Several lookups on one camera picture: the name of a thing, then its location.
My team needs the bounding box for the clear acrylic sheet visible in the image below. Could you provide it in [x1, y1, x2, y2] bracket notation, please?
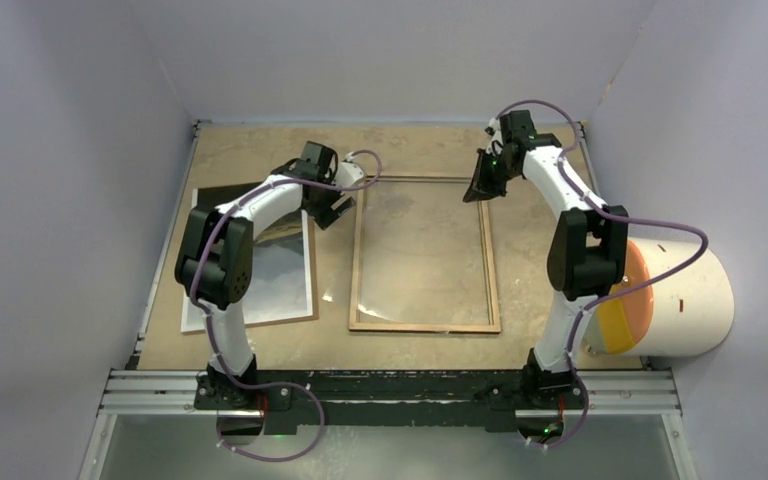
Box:
[322, 180, 491, 326]

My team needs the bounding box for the grey landscape photo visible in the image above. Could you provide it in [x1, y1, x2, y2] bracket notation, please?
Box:
[180, 182, 318, 334]

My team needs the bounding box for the black wooden picture frame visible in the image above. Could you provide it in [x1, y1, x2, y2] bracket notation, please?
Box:
[348, 173, 503, 335]

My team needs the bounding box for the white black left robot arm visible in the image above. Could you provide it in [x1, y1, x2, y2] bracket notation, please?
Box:
[174, 141, 368, 409]

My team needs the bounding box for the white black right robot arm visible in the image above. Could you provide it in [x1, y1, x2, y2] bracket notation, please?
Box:
[462, 110, 628, 407]

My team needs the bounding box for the white cylinder with orange lid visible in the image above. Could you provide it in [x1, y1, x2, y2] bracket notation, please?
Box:
[579, 238, 734, 357]

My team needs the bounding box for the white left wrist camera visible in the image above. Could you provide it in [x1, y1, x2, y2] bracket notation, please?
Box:
[334, 157, 367, 192]

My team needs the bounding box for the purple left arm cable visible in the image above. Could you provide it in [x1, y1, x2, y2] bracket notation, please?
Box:
[187, 148, 326, 464]

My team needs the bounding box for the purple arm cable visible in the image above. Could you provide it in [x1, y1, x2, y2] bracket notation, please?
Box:
[187, 148, 326, 464]
[493, 99, 710, 452]

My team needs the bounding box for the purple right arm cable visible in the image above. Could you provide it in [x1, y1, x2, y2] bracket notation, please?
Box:
[493, 99, 710, 452]

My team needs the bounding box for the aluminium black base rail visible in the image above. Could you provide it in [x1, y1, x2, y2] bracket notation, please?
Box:
[99, 370, 681, 439]

